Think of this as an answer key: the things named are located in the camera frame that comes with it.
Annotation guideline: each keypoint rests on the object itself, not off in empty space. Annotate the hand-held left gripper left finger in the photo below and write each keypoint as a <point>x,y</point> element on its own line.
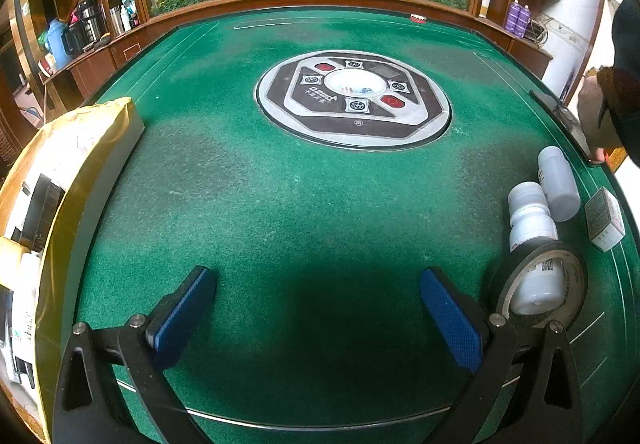
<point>182,314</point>

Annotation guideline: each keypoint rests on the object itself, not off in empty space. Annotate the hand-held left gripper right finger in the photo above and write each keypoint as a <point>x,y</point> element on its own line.
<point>452,319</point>

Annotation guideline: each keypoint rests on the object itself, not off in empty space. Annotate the black tape roll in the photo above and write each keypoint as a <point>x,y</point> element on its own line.
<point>500,284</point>

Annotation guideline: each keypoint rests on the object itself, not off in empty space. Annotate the white plastic bottle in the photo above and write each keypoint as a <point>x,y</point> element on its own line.
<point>532,234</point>
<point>557,179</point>

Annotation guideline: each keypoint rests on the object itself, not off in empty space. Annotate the gold storage box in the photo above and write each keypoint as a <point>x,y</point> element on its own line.
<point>75,204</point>

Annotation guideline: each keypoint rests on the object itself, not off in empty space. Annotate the small white medicine box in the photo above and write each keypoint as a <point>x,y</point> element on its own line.
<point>605,219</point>

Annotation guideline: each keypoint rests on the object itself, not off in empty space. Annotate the table centre control panel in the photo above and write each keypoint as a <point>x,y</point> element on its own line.
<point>400,124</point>

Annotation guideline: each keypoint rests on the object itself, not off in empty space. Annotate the dark thermos flask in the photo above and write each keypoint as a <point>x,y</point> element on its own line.
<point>90,19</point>

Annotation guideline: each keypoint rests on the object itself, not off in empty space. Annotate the green white bottle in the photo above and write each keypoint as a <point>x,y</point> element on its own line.
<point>128,6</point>

